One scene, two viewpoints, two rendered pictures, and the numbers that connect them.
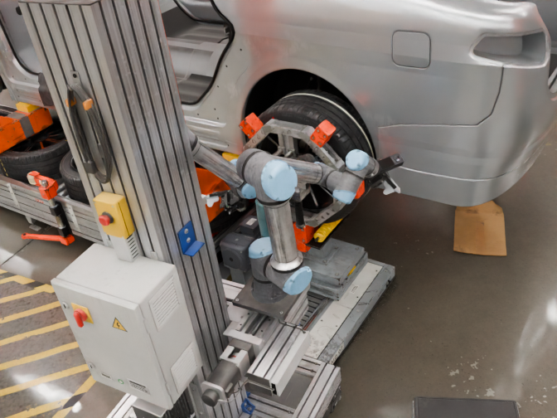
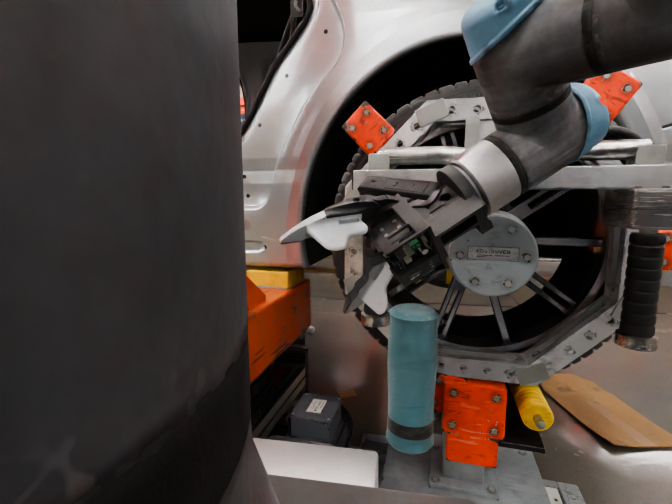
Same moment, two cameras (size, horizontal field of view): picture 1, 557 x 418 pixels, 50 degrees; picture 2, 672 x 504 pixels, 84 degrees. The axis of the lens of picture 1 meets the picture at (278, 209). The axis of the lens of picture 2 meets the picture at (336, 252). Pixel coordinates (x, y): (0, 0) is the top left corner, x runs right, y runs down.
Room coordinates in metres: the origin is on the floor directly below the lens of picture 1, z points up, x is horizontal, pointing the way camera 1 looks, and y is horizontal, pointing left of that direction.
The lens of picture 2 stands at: (1.92, 0.45, 0.94)
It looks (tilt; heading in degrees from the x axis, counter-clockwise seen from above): 8 degrees down; 338
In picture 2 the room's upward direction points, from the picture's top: straight up
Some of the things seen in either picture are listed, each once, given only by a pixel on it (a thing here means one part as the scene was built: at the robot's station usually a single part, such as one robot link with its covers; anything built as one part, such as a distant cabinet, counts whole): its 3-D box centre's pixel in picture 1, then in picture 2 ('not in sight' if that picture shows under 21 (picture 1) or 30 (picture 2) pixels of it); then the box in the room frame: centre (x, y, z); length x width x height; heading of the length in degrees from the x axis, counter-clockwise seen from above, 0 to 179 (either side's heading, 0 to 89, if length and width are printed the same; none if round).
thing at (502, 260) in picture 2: not in sight; (485, 247); (2.44, -0.06, 0.85); 0.21 x 0.14 x 0.14; 143
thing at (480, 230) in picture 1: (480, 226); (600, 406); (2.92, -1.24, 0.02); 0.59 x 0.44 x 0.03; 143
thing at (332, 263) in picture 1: (319, 240); (462, 437); (2.63, -0.20, 0.32); 0.40 x 0.30 x 0.28; 53
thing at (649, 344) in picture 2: (298, 212); (641, 286); (2.21, -0.09, 0.83); 0.04 x 0.04 x 0.16
